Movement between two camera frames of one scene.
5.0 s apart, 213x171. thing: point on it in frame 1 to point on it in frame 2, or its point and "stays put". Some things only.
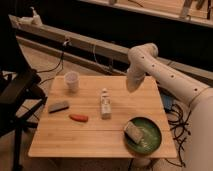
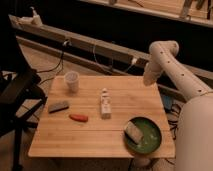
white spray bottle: (36, 18) stays put
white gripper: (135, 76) to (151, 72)
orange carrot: (79, 118) stays put
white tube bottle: (105, 104) stays put
